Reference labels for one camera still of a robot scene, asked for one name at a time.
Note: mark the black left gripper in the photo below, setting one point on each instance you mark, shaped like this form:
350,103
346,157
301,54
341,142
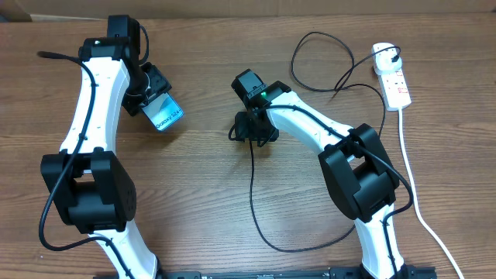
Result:
160,84

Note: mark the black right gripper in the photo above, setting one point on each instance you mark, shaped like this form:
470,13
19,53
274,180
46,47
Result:
245,132

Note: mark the black Galaxy smartphone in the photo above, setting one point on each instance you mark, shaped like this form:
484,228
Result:
163,111

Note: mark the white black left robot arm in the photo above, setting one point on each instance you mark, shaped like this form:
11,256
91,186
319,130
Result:
89,187

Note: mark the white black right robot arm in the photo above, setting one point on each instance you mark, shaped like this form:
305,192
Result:
358,173

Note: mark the white charger plug adapter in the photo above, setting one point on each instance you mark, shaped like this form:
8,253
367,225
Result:
386,58

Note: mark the white power strip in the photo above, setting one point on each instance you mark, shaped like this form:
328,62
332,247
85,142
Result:
395,90

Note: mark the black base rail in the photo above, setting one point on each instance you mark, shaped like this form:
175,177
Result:
408,271

